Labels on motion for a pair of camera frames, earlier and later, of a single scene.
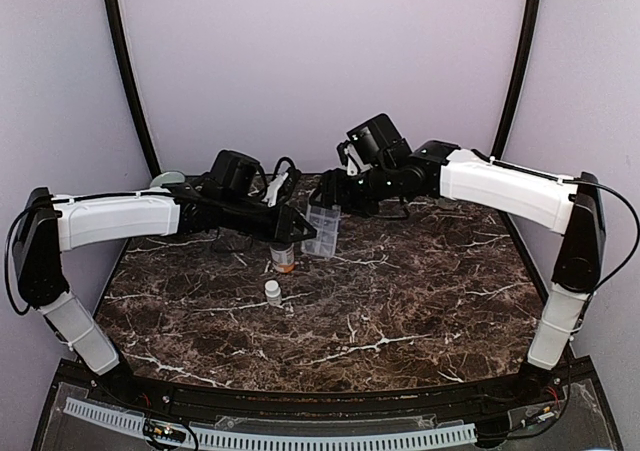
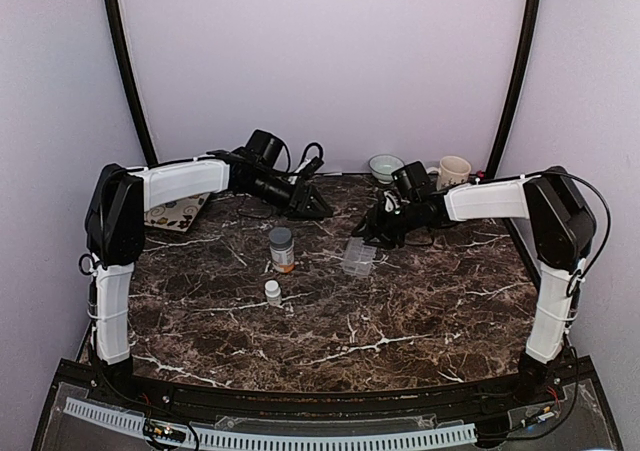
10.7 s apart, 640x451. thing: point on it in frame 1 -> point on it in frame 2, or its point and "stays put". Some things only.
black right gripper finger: x=334 y=189 -> x=365 y=228
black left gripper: x=281 y=232 -> x=301 y=200
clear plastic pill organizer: x=325 y=220 -> x=359 y=257
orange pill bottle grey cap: x=283 y=261 stays put
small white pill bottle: x=272 y=292 stays put
